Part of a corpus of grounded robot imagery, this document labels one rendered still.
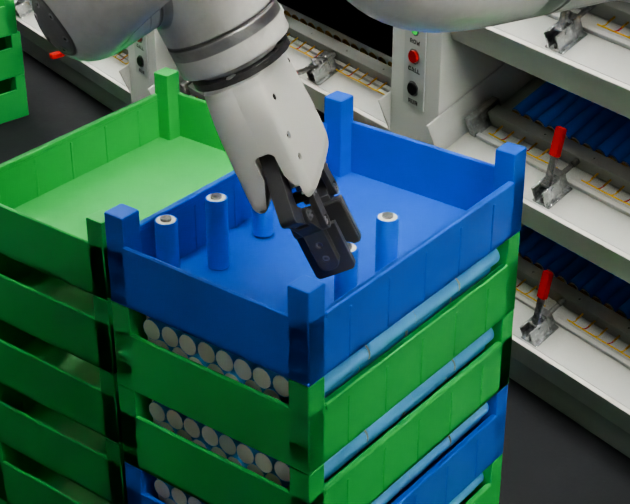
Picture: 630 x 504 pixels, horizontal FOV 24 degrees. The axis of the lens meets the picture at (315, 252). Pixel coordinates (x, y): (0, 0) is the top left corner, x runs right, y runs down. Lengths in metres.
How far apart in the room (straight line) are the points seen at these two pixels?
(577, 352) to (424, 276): 0.67
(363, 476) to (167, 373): 0.18
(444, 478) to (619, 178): 0.53
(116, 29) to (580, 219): 0.88
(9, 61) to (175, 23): 1.66
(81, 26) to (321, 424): 0.35
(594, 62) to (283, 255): 0.53
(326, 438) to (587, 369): 0.72
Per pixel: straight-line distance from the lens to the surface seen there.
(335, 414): 1.10
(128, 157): 1.58
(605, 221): 1.69
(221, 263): 1.19
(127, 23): 0.91
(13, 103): 2.68
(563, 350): 1.80
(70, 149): 1.52
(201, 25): 0.99
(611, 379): 1.76
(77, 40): 0.96
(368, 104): 1.96
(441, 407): 1.25
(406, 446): 1.22
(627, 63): 1.60
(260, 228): 1.23
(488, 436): 1.36
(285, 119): 1.02
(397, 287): 1.11
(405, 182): 1.32
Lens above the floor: 1.08
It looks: 29 degrees down
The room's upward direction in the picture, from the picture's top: straight up
